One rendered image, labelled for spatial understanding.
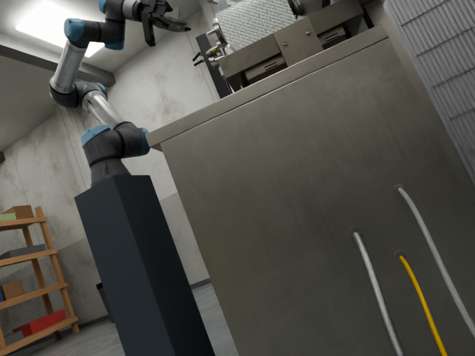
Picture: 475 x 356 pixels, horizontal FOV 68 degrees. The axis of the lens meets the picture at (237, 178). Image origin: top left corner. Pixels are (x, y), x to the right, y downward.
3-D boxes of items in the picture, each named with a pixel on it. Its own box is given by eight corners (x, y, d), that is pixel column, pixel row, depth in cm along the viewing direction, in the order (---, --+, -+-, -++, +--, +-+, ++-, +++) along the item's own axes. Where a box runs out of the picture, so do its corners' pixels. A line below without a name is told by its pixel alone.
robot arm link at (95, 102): (119, 165, 139) (64, 100, 166) (152, 160, 149) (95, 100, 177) (124, 139, 133) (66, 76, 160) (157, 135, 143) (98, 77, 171)
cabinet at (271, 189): (301, 274, 328) (266, 188, 341) (368, 249, 318) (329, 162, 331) (281, 480, 82) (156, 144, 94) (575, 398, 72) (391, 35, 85)
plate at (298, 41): (289, 71, 95) (273, 36, 96) (324, 55, 93) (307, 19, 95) (288, 68, 92) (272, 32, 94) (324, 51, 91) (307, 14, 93)
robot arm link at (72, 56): (37, 92, 158) (63, 7, 124) (63, 92, 166) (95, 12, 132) (46, 114, 155) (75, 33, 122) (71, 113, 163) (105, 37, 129)
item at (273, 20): (244, 82, 118) (223, 34, 121) (309, 50, 115) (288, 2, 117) (243, 81, 118) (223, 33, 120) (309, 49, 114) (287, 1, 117)
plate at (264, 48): (237, 96, 114) (230, 79, 115) (355, 40, 108) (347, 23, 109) (225, 78, 98) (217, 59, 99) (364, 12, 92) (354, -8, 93)
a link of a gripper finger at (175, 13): (186, 6, 123) (165, 3, 126) (182, 22, 123) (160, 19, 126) (191, 11, 126) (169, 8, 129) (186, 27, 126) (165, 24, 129)
